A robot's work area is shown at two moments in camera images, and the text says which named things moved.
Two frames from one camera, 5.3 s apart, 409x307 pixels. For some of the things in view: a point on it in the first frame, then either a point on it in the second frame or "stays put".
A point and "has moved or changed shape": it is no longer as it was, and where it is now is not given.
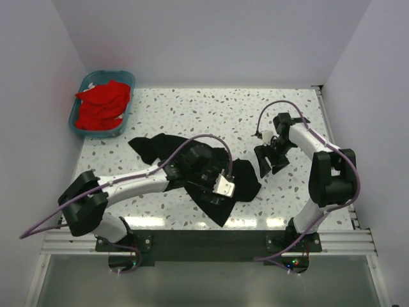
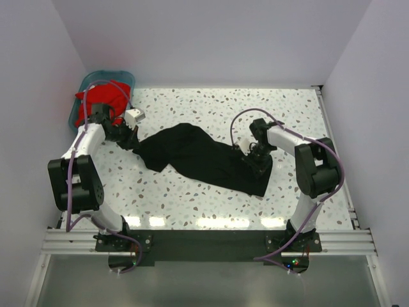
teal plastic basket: x=91 y=78 stays put
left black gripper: x=216 y=168 -> x=132 y=138
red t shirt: x=102 y=107 stays put
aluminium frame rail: x=353 y=241 stays put
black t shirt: x=213 y=178 has moved or changed shape
